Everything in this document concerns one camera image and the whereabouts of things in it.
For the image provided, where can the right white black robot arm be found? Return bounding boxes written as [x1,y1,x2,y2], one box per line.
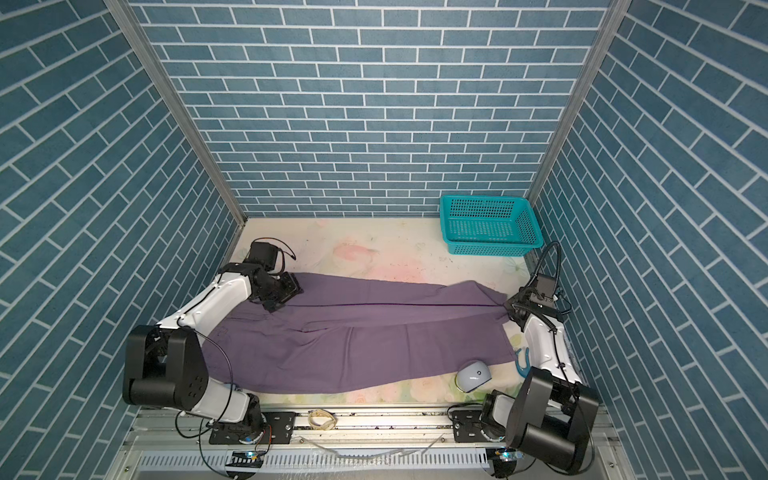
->
[480,274,600,475]

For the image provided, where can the beige rubber band loop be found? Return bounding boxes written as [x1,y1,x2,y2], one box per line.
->
[307,409,338,431]

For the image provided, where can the white slotted cable duct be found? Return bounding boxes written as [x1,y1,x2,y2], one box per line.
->
[138,448,490,474]

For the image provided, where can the purple trousers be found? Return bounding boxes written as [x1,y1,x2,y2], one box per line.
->
[202,273,516,394]

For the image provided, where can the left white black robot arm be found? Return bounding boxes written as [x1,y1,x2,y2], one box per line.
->
[122,237,302,441]

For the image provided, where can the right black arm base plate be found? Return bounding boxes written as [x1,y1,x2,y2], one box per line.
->
[446,405,499,443]

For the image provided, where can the blue garden rake yellow handle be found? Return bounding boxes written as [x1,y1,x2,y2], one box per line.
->
[515,347,531,378]

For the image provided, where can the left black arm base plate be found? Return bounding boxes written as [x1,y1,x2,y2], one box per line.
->
[209,411,297,445]

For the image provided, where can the grey computer mouse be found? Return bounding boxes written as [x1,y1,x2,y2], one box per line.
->
[454,360,492,393]

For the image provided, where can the teal plastic mesh basket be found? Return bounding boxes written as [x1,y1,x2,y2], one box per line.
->
[439,195,544,257]

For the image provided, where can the aluminium front rail frame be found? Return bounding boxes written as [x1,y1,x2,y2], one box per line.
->
[107,403,637,480]

